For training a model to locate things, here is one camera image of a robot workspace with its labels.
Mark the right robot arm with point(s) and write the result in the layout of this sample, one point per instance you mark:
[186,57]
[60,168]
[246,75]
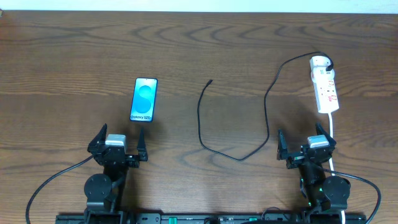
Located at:
[324,194]

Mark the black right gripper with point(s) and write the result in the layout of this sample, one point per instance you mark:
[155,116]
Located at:
[310,157]

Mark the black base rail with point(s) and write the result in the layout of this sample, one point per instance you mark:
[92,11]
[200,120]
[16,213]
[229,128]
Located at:
[156,218]

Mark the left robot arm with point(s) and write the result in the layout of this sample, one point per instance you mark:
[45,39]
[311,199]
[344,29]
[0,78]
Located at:
[104,191]

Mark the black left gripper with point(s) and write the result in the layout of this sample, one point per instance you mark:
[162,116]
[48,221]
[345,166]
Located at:
[116,156]

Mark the blue Galaxy smartphone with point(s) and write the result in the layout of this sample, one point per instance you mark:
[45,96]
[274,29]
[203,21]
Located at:
[143,100]

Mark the white power strip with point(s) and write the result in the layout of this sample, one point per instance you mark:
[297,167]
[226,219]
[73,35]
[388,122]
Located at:
[324,85]

